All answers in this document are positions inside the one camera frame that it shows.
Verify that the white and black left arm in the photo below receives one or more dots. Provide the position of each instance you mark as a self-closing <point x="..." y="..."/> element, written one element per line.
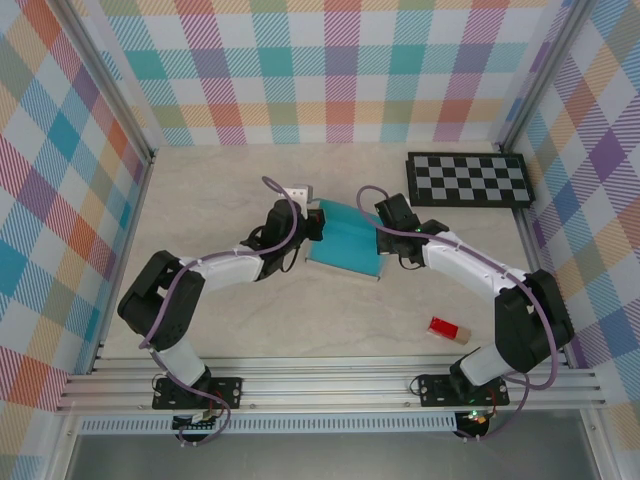
<point x="230" y="267"/>

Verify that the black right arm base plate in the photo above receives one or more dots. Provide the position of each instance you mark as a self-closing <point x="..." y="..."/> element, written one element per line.
<point x="435" y="390"/>

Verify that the blue and white paper box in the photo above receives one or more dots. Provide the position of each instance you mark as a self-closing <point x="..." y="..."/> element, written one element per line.
<point x="345" y="245"/>

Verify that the aluminium front frame rail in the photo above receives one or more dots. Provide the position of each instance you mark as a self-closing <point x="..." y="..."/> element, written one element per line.
<point x="325" y="385"/>

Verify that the aluminium corner post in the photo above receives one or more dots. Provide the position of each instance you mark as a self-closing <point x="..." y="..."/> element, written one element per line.
<point x="545" y="75"/>
<point x="105" y="80"/>

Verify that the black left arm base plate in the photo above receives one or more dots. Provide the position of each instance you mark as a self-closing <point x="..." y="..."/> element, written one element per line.
<point x="227" y="392"/>

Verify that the black checkerboard calibration board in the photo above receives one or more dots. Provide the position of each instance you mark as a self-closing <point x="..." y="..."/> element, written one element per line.
<point x="470" y="180"/>

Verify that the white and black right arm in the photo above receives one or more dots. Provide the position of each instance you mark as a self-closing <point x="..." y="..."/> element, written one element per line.
<point x="465" y="260"/>

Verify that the small circuit board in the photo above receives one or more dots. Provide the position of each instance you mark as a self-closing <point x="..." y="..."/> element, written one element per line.
<point x="197" y="422"/>
<point x="477" y="417"/>

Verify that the red and wooden block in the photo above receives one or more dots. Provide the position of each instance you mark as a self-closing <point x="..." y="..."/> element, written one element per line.
<point x="447" y="330"/>

